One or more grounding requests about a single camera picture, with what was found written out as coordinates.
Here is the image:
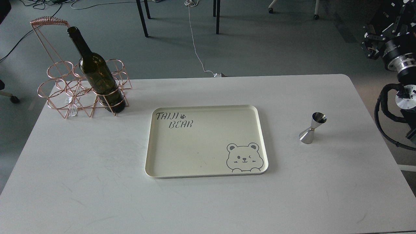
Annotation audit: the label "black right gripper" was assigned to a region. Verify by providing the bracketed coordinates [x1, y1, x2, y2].
[362, 0, 415, 60]

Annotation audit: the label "silver steel jigger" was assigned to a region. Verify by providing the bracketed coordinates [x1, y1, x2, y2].
[298, 112, 327, 144]

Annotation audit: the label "dark green wine bottle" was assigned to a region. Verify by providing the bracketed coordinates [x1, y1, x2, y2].
[67, 27, 126, 114]

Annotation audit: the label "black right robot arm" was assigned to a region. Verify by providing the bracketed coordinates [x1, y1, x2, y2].
[361, 0, 416, 151]

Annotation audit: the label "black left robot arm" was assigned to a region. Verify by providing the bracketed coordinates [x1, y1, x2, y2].
[0, 80, 20, 104]

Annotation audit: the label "white chair base casters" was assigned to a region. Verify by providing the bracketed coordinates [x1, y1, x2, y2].
[268, 0, 321, 20]

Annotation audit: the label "black table leg right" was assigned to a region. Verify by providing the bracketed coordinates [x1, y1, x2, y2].
[213, 0, 220, 35]

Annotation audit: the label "black table leg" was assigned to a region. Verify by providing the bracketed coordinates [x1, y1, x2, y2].
[135, 0, 151, 38]
[213, 0, 220, 35]

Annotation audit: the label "cream bear serving tray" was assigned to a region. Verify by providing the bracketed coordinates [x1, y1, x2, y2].
[145, 105, 269, 179]

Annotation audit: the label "black table leg left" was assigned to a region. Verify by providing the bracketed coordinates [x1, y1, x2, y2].
[135, 0, 151, 38]

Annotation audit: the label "white floor cable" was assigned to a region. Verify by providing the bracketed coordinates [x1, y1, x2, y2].
[185, 0, 228, 78]

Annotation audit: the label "rose gold wire bottle rack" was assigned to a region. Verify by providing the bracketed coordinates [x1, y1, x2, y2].
[30, 16, 115, 118]

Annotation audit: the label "black floor cables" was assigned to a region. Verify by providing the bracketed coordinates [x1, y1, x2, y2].
[0, 0, 137, 62]

